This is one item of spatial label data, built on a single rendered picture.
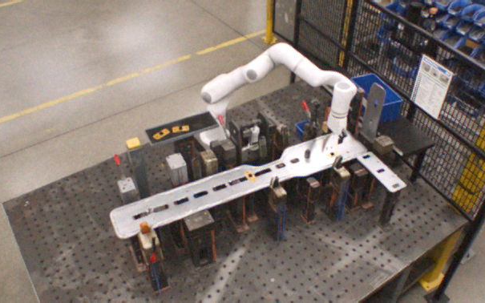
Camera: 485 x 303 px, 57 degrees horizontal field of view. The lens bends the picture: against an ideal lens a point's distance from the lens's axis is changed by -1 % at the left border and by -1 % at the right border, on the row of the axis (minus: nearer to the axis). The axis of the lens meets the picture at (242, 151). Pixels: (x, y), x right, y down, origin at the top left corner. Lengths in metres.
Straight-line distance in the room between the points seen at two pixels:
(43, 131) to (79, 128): 0.33
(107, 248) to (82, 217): 0.28
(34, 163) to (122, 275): 2.08
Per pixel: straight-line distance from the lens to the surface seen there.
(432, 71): 2.55
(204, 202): 2.19
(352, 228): 2.53
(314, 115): 2.51
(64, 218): 2.70
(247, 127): 2.33
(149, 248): 2.00
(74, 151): 4.23
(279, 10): 5.28
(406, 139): 2.63
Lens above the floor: 2.63
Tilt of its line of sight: 42 degrees down
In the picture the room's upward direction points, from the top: 1 degrees counter-clockwise
